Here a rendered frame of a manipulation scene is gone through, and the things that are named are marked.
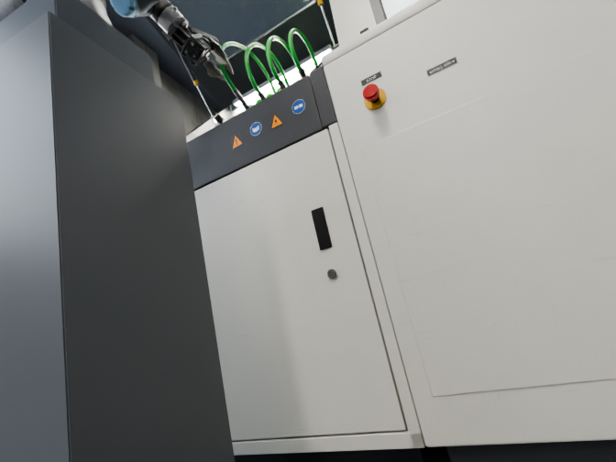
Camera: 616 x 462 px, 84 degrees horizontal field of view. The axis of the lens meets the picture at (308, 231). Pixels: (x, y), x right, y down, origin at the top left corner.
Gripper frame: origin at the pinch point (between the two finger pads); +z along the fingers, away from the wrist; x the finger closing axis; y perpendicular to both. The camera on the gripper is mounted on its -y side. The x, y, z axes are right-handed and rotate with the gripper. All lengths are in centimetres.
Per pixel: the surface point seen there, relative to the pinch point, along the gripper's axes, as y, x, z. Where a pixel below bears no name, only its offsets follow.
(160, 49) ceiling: -232, -136, -110
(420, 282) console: 62, 25, 64
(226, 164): 33.2, -5.3, 20.0
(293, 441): 82, -17, 73
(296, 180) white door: 41, 11, 35
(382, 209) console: 51, 26, 51
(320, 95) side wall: 28.8, 26.1, 25.8
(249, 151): 32.8, 2.7, 22.3
